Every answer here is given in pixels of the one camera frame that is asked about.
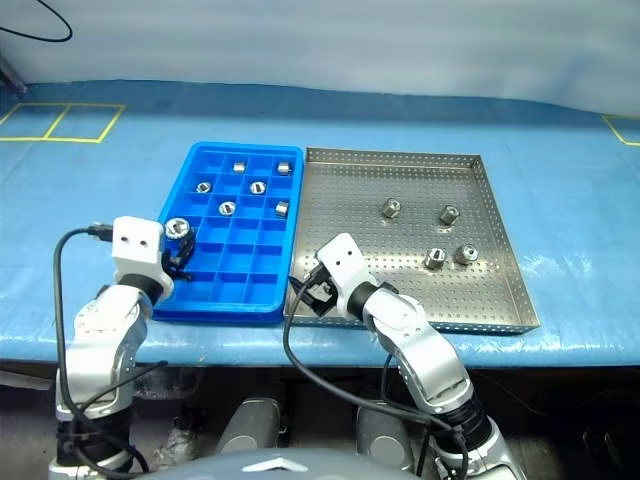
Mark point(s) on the perforated steel tray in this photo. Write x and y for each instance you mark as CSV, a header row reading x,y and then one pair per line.
x,y
400,280

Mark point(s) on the blue compartment tray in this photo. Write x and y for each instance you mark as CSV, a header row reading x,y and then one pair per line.
x,y
235,250

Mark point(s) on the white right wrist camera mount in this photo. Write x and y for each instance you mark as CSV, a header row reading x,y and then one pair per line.
x,y
345,265

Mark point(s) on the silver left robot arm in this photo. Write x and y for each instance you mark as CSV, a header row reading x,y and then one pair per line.
x,y
105,345

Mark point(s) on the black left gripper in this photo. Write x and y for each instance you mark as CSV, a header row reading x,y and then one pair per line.
x,y
176,262

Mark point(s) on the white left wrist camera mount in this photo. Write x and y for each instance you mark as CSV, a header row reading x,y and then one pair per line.
x,y
132,242

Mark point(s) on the black object under table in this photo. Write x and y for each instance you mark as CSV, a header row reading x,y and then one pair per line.
x,y
605,450

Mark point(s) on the metal roller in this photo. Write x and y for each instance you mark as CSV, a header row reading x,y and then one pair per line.
x,y
176,228
434,259
239,167
465,254
390,207
227,207
282,208
449,214
257,187
284,167
203,188

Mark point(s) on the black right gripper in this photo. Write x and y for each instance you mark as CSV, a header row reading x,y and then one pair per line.
x,y
322,292

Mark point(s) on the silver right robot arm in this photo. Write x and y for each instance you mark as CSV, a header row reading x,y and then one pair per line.
x,y
425,350

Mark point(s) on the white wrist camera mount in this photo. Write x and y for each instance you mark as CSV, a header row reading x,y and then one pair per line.
x,y
132,242
345,265

